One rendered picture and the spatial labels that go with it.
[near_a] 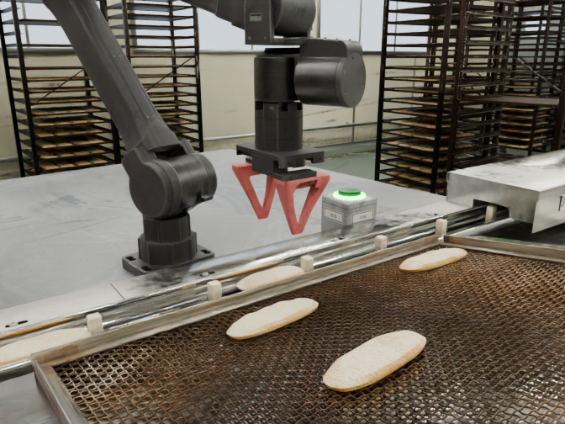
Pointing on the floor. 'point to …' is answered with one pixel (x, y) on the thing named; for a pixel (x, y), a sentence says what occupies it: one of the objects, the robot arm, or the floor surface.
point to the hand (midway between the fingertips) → (279, 219)
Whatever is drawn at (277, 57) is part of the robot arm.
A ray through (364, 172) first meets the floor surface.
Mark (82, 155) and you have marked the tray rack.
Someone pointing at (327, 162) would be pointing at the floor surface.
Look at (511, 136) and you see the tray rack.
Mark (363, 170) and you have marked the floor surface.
